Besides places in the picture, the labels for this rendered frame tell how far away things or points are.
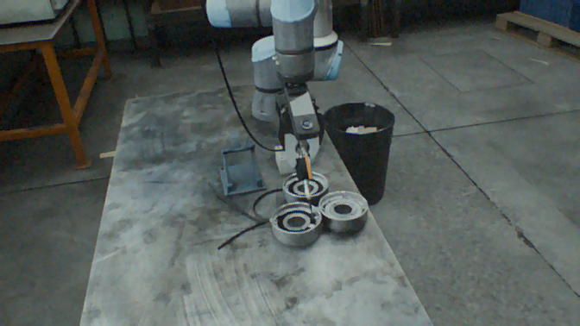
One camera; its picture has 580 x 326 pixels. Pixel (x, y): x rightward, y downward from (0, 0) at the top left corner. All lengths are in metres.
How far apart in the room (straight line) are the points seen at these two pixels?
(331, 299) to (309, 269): 0.09
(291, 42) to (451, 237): 1.61
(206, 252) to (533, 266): 1.57
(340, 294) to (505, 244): 1.52
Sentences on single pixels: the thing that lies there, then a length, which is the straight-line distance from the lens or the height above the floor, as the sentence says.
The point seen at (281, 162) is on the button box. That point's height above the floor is 0.84.
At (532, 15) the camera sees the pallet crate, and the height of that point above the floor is 0.16.
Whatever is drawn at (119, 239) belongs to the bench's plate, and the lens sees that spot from 1.16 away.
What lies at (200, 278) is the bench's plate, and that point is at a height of 0.80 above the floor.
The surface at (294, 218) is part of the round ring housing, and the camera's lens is 1.09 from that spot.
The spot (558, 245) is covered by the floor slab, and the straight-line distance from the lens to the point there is 2.48.
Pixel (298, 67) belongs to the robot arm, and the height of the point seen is 1.15.
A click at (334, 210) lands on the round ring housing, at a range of 1.11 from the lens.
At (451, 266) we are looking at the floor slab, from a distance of 2.24.
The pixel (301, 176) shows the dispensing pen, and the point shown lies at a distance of 1.04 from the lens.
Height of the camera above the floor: 1.49
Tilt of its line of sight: 31 degrees down
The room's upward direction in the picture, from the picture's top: 4 degrees counter-clockwise
